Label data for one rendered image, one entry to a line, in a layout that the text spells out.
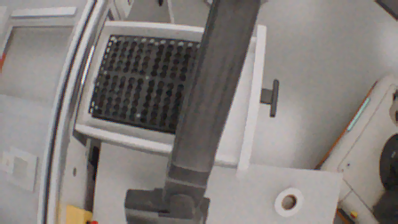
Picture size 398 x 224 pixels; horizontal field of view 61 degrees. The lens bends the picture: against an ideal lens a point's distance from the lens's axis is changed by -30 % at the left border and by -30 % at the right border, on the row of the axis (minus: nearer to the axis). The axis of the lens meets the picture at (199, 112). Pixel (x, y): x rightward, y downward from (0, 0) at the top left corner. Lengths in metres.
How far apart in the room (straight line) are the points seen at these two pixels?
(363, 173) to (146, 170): 0.87
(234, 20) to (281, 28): 1.44
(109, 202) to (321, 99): 1.14
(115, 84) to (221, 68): 0.41
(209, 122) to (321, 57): 1.39
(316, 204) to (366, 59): 1.18
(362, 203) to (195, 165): 1.03
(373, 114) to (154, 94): 0.99
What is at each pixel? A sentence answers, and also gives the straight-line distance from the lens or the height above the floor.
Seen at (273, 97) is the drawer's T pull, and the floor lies 0.91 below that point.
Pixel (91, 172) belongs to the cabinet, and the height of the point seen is 0.70.
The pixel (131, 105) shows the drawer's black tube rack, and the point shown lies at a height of 0.90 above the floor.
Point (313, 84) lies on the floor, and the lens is 1.86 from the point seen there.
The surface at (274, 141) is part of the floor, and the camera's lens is 1.76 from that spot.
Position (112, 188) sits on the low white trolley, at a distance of 0.98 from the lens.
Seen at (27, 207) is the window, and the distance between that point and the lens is 0.70.
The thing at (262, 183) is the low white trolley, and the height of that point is 0.76.
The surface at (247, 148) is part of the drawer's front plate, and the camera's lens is 0.79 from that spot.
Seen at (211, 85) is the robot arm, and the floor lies 1.19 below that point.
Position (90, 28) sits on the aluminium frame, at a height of 0.99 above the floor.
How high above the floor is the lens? 1.70
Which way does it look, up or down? 74 degrees down
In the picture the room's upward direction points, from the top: 7 degrees counter-clockwise
